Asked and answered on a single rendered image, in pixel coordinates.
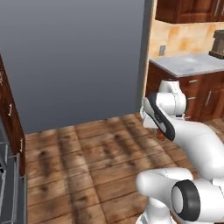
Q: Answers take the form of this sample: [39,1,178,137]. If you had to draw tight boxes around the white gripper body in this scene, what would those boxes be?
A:
[140,98,161,130]

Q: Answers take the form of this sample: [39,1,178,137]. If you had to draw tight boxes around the dark wood base cupboards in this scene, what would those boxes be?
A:
[144,60,224,123]

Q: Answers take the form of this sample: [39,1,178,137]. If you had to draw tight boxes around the dark wood tall cupboards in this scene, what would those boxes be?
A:
[0,53,27,177]

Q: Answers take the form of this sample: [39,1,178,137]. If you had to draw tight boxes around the grey steel oven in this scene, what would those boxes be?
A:
[0,115,29,224]

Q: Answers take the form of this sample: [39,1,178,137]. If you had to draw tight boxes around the dark wood wall cupboards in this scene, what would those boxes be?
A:
[155,0,224,25]

